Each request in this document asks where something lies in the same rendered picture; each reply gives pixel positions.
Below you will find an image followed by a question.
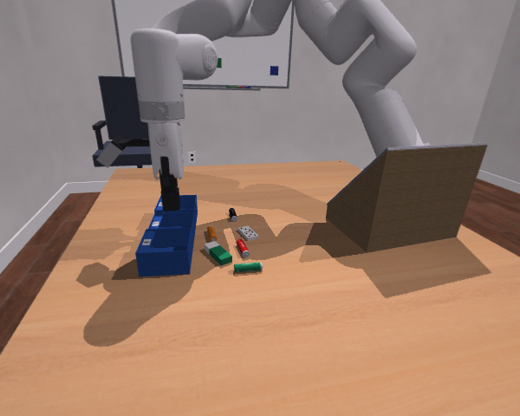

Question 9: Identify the blue three-compartment bin rack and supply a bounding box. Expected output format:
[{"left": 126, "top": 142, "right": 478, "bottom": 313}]
[{"left": 135, "top": 195, "right": 198, "bottom": 276}]

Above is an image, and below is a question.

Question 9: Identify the red aa battery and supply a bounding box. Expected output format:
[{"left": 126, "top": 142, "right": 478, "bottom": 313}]
[{"left": 237, "top": 239, "right": 250, "bottom": 257}]

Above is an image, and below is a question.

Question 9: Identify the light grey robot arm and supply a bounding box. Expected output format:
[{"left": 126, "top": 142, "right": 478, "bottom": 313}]
[{"left": 131, "top": 0, "right": 430, "bottom": 158}]

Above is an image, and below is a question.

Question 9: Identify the green aa battery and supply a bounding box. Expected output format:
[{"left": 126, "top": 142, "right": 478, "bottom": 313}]
[{"left": 234, "top": 263, "right": 263, "bottom": 272}]

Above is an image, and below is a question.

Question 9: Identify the white domino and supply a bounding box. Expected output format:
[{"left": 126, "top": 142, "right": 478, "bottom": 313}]
[{"left": 238, "top": 226, "right": 259, "bottom": 241}]

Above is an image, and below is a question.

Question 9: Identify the black aa battery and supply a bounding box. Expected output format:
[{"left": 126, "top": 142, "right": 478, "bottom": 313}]
[{"left": 229, "top": 208, "right": 237, "bottom": 222}]

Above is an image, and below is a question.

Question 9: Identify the orange battery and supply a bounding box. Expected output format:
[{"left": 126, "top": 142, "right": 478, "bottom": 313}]
[{"left": 207, "top": 225, "right": 217, "bottom": 242}]

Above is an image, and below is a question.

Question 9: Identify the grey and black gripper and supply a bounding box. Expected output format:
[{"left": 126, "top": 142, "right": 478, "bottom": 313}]
[{"left": 140, "top": 118, "right": 185, "bottom": 211}]

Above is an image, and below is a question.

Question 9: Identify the green and white eraser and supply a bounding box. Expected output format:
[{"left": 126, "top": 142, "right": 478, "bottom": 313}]
[{"left": 205, "top": 241, "right": 232, "bottom": 265}]

